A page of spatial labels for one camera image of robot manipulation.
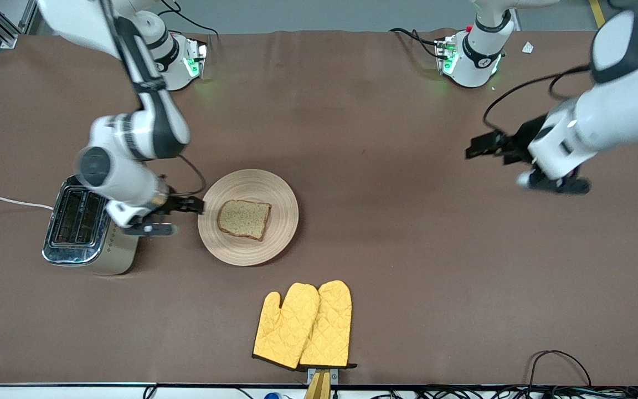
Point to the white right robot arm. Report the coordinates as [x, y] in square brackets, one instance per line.
[147, 127]

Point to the brown toast slice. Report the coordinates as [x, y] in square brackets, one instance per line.
[244, 219]

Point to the round wooden plate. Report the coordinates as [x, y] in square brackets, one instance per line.
[283, 221]

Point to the small white paper scrap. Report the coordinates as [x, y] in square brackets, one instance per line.
[528, 47]

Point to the grey metal bracket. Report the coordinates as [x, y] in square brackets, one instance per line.
[334, 376]

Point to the brown table cover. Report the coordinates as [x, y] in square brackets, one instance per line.
[407, 249]

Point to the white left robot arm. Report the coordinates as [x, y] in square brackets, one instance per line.
[618, 111]

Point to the yellow quilted oven mitt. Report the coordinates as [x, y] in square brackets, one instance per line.
[286, 327]
[331, 327]

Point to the yellow floor tape strip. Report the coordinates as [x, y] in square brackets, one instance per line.
[597, 12]

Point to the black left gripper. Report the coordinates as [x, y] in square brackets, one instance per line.
[525, 139]

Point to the beige chrome two-slot toaster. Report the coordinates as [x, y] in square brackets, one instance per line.
[75, 233]

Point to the yellow wooden stick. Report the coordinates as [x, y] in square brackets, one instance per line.
[319, 388]

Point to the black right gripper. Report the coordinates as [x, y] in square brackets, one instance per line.
[176, 204]

